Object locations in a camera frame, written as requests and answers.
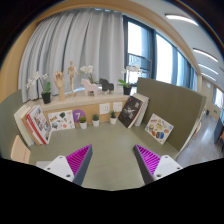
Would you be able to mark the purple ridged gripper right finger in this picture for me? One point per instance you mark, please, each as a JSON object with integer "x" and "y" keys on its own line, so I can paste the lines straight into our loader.
{"x": 152, "y": 166}

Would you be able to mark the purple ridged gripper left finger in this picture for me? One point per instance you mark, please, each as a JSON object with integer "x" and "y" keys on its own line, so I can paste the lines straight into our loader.
{"x": 72, "y": 167}

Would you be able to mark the sticker picture card right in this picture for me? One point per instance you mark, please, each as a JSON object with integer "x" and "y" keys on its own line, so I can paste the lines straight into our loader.
{"x": 158, "y": 128}

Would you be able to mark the sticker picture card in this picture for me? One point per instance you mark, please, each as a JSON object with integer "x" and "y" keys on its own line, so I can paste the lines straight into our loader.
{"x": 158, "y": 128}
{"x": 61, "y": 120}

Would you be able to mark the small potted plant left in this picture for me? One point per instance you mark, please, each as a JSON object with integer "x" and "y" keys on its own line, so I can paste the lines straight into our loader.
{"x": 83, "y": 122}

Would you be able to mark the small potted plant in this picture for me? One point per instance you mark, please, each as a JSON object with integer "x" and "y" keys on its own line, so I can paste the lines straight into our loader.
{"x": 83, "y": 122}
{"x": 95, "y": 120}
{"x": 113, "y": 117}

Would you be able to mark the sticker picture card left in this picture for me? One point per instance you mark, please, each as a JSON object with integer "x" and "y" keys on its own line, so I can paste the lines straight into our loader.
{"x": 61, "y": 120}

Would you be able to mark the red white book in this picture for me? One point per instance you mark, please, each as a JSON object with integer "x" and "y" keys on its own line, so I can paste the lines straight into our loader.
{"x": 39, "y": 124}

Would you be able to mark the purple number seven disc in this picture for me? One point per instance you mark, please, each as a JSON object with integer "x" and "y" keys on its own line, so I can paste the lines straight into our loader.
{"x": 77, "y": 114}

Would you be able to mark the small potted plant middle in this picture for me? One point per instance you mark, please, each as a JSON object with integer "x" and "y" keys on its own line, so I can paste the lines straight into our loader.
{"x": 95, "y": 120}

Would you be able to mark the black cover book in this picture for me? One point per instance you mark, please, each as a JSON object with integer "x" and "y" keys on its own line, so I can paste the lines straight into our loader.
{"x": 130, "y": 111}

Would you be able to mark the small potted plant right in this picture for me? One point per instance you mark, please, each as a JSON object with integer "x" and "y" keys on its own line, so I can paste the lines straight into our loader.
{"x": 113, "y": 117}

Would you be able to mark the olive green partition panel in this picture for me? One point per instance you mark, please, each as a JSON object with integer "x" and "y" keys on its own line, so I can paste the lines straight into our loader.
{"x": 179, "y": 106}

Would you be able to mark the white books behind black book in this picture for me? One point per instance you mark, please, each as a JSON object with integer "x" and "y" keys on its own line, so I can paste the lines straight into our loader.
{"x": 145, "y": 102}

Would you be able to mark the wooden desk shelf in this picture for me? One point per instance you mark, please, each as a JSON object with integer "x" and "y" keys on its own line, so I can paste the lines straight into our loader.
{"x": 89, "y": 105}

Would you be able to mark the white leaning books left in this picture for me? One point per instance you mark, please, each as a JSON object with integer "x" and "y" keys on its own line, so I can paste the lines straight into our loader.
{"x": 21, "y": 126}

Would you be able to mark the white orchid black pot left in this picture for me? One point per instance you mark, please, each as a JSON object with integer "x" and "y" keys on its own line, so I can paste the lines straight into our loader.
{"x": 45, "y": 84}

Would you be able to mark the white orchid black pot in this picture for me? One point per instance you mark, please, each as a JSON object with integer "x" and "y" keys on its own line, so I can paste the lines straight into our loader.
{"x": 45, "y": 84}
{"x": 126, "y": 83}

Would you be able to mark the pink toy horse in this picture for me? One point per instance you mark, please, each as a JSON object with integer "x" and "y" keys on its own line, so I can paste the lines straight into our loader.
{"x": 89, "y": 87}

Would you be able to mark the white orchid black pot right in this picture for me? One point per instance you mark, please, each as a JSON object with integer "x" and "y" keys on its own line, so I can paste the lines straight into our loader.
{"x": 126, "y": 83}

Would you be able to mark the black toy horse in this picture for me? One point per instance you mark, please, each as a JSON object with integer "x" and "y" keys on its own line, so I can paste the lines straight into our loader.
{"x": 106, "y": 86}

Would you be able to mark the wooden hand model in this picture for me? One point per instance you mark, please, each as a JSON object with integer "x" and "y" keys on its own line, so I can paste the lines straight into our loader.
{"x": 59, "y": 82}

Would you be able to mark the wooden artist mannequin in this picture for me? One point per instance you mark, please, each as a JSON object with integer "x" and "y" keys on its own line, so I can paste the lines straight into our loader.
{"x": 71, "y": 72}

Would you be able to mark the white orchid middle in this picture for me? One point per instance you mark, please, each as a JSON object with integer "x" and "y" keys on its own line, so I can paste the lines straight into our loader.
{"x": 89, "y": 71}

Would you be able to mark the grey window curtain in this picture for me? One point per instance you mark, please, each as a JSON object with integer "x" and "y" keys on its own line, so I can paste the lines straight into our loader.
{"x": 80, "y": 37}

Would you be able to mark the white wall socket left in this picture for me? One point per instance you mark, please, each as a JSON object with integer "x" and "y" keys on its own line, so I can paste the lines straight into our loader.
{"x": 104, "y": 108}

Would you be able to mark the white wall socket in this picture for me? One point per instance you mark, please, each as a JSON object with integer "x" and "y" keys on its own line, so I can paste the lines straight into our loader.
{"x": 104, "y": 108}
{"x": 117, "y": 106}

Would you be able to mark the white wall socket right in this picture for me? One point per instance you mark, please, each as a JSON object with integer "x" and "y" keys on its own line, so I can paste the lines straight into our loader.
{"x": 117, "y": 106}

